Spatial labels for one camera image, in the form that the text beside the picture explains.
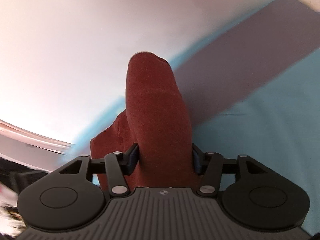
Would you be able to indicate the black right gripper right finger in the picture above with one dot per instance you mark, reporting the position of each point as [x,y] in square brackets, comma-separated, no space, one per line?
[249,192]

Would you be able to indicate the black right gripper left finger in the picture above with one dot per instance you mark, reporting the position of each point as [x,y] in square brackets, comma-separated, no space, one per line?
[76,193]

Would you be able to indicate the red knit sweater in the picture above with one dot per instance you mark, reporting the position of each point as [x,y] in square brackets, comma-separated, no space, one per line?
[155,118]

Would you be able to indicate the blue and mauve bed sheet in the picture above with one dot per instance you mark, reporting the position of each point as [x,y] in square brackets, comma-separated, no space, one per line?
[253,88]

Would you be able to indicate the pink window frame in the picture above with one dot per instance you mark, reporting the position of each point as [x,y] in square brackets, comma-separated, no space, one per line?
[30,138]

